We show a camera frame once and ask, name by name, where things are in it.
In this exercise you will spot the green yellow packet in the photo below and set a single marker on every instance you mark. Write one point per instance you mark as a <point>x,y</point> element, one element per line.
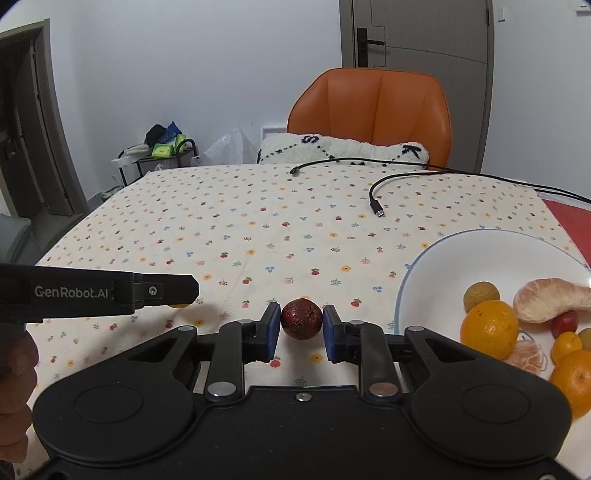
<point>170,148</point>

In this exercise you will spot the grey door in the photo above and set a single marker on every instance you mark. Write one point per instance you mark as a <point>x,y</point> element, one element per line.
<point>451,40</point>

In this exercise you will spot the red orange table mat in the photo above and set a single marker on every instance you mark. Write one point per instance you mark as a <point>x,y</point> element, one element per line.
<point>575,222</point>

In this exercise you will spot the large orange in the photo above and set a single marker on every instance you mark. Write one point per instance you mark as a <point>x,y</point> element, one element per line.
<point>491,328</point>

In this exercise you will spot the large peeled pomelo segment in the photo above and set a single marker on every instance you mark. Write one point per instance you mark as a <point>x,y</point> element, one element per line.
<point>541,300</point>

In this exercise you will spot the black metal shelf rack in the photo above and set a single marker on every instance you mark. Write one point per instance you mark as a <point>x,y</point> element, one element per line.
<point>136,161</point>

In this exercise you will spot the floral white tablecloth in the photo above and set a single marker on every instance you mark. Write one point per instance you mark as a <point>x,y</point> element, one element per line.
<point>336,234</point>

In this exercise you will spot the tiny orange kumquat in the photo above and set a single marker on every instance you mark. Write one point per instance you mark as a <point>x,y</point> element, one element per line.
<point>566,343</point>

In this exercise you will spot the brown kiwi-like fruit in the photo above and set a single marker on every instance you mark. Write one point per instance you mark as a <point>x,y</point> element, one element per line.
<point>585,337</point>

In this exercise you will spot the person's left hand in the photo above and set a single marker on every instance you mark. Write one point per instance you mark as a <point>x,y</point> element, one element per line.
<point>16,389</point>

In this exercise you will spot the small peeled pomelo piece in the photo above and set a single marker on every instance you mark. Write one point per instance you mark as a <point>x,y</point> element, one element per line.
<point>529,356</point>

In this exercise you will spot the dark red plum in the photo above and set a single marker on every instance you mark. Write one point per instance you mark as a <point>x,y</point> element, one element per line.
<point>301,319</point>

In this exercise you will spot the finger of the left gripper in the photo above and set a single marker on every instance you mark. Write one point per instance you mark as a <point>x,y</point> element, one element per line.
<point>163,289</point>

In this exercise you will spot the black door handle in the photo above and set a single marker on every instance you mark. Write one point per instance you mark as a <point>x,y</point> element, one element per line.
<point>363,43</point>

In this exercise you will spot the clear plastic bag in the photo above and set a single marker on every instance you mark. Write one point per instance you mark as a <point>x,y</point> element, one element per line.
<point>227,150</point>

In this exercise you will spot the dark red round fruit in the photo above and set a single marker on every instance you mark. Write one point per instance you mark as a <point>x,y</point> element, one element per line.
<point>565,322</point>

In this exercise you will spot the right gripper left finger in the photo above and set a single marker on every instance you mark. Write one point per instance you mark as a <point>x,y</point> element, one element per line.
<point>237,344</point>

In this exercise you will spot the white fluffy cushion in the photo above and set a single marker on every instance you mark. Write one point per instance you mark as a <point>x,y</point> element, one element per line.
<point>287,148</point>

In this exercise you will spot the orange leather chair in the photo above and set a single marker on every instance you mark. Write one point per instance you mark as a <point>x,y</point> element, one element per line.
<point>380,107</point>

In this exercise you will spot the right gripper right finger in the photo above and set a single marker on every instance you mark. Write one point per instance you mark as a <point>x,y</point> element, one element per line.
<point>362,344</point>

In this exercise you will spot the small tan longan fruit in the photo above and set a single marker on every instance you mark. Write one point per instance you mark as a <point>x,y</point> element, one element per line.
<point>478,293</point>

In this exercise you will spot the small orange tangerine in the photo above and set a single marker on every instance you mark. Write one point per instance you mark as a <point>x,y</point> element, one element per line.
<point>572,376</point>

